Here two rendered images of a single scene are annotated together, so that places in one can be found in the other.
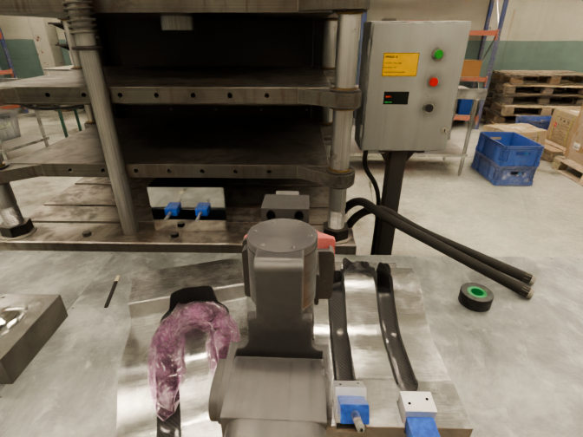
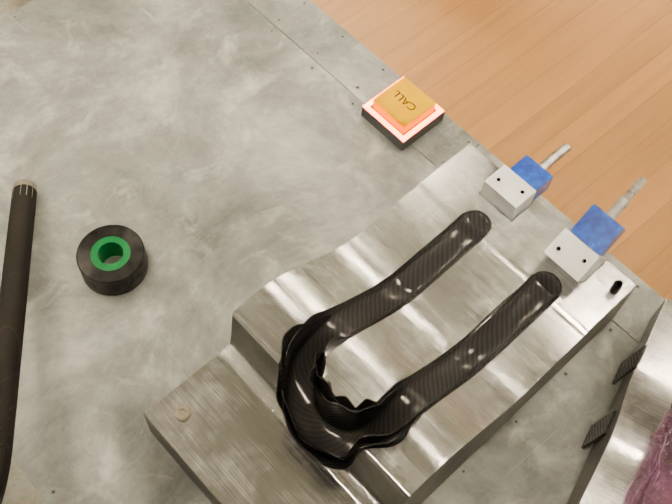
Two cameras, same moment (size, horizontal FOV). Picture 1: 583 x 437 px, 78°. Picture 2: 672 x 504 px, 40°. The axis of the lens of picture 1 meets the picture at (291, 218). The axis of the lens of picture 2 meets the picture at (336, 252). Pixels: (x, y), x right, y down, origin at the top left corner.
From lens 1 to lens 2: 1.03 m
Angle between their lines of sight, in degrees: 86
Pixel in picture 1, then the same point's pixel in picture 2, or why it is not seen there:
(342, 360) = (509, 320)
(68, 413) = not seen: outside the picture
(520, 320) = (116, 190)
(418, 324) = (348, 260)
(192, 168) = not seen: outside the picture
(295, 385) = not seen: outside the picture
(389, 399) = (516, 229)
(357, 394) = (576, 236)
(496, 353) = (236, 200)
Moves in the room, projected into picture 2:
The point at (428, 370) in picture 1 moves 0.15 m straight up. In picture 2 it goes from (427, 214) to (445, 138)
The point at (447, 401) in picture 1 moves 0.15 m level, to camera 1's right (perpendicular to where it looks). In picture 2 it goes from (459, 176) to (370, 102)
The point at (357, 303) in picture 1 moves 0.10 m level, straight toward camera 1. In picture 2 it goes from (403, 353) to (481, 310)
